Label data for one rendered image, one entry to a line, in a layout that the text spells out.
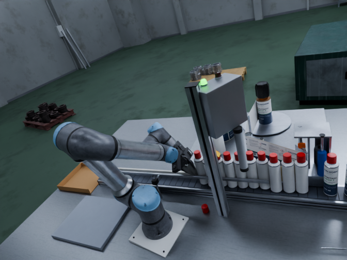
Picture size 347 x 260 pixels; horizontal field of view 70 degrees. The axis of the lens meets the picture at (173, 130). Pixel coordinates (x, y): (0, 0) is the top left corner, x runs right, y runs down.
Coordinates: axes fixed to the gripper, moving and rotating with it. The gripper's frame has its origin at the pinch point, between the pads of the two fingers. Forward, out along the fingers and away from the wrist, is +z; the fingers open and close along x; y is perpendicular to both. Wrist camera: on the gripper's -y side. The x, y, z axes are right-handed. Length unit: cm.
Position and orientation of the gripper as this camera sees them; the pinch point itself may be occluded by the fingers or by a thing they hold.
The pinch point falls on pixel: (195, 175)
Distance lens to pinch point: 135.0
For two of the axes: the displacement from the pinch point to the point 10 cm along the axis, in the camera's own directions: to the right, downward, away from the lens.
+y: 3.7, -5.3, 7.6
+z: 6.7, 7.2, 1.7
